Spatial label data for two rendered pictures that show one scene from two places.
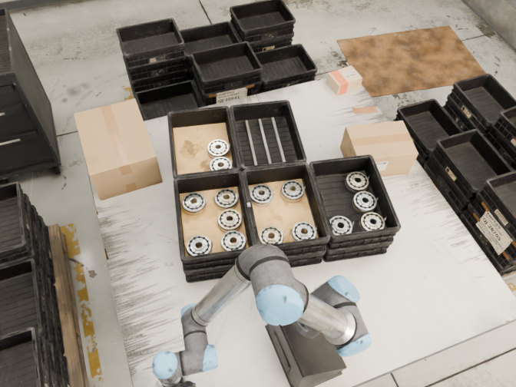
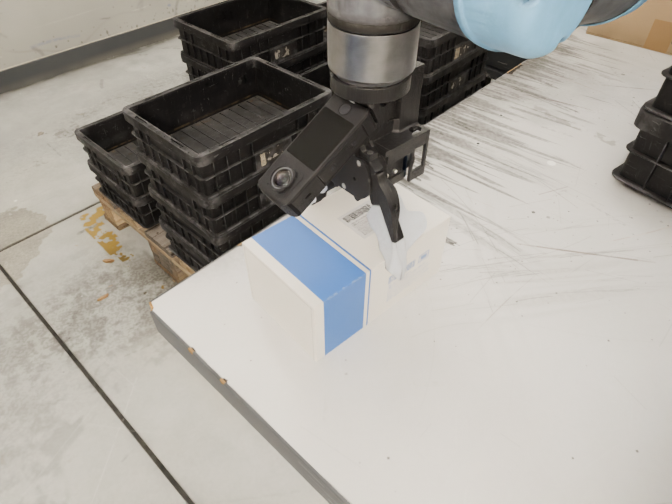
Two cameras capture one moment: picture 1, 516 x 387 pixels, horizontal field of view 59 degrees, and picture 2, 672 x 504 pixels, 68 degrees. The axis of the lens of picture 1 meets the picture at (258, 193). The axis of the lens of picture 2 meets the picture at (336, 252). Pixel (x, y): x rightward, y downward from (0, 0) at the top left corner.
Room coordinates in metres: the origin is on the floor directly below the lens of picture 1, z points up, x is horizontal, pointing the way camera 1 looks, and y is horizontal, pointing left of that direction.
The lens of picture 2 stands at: (0.16, -0.12, 1.15)
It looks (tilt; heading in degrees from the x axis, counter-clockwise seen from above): 45 degrees down; 66
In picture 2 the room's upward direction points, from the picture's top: straight up
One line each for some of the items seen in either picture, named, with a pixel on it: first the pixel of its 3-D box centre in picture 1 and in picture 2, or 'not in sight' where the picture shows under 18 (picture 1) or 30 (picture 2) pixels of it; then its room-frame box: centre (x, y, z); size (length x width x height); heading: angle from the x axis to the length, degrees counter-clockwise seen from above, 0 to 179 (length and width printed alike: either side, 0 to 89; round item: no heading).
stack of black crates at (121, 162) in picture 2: not in sight; (166, 155); (0.20, 1.33, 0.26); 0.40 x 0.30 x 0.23; 23
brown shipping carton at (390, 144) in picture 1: (377, 150); not in sight; (1.52, -0.58, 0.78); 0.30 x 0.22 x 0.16; 102
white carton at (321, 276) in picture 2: not in sight; (348, 258); (0.33, 0.24, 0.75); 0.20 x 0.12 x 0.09; 18
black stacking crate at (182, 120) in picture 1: (203, 148); not in sight; (1.39, 0.27, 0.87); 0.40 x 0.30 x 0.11; 13
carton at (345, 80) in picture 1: (344, 80); not in sight; (2.07, -0.46, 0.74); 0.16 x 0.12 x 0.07; 119
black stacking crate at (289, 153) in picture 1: (266, 140); not in sight; (1.46, -0.02, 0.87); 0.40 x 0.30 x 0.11; 13
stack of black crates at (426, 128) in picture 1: (426, 135); not in sight; (2.13, -1.10, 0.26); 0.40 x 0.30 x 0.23; 23
